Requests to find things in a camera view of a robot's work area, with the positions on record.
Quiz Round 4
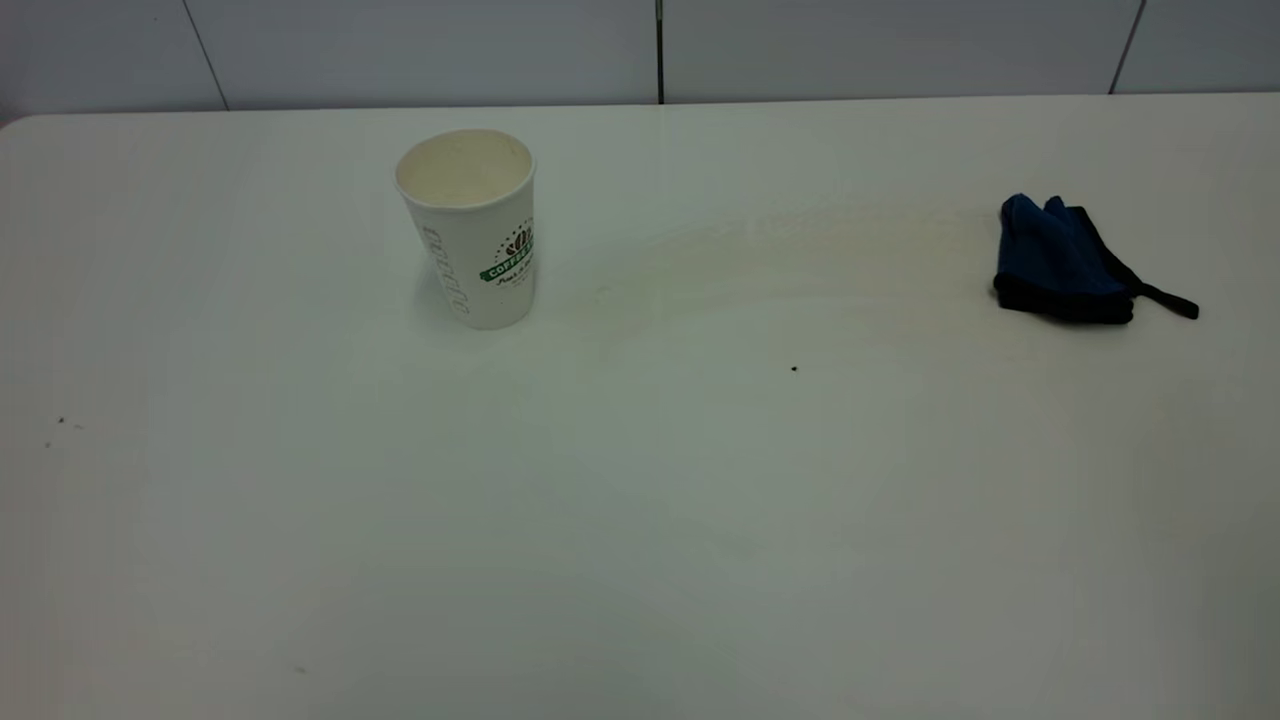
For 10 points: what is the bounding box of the white paper coffee cup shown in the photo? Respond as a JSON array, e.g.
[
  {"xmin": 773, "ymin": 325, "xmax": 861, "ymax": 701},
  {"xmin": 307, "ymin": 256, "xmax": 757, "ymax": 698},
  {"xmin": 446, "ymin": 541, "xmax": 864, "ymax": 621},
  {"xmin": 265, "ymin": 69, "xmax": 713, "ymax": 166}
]
[{"xmin": 393, "ymin": 128, "xmax": 538, "ymax": 332}]

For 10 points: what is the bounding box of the blue black-edged cloth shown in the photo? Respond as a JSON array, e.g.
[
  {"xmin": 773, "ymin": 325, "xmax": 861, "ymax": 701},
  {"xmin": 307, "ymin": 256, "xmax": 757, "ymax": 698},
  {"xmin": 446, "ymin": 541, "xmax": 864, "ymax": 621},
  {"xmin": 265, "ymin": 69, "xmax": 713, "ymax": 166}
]
[{"xmin": 992, "ymin": 193, "xmax": 1201, "ymax": 326}]

